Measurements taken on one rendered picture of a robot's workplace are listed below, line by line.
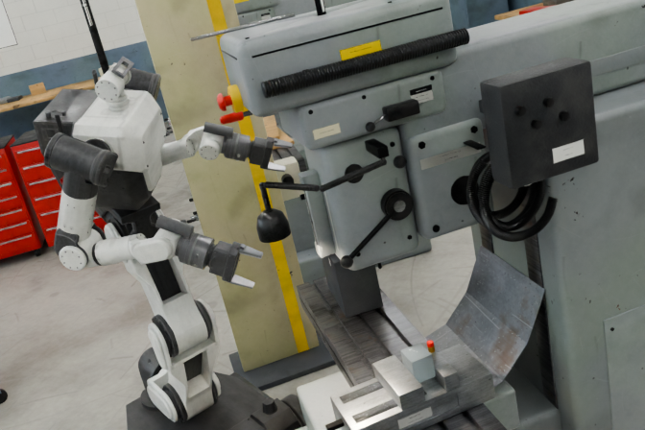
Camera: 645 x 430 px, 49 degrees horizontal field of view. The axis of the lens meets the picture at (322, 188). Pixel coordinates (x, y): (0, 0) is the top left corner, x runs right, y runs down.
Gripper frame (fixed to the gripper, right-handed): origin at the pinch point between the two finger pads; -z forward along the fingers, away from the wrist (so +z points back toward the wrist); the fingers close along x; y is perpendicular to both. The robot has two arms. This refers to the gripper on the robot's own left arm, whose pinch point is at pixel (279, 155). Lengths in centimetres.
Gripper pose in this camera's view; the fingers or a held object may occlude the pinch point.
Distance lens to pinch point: 235.0
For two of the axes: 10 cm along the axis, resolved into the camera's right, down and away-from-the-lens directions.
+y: 0.3, -6.6, 7.5
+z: -9.7, -2.1, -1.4
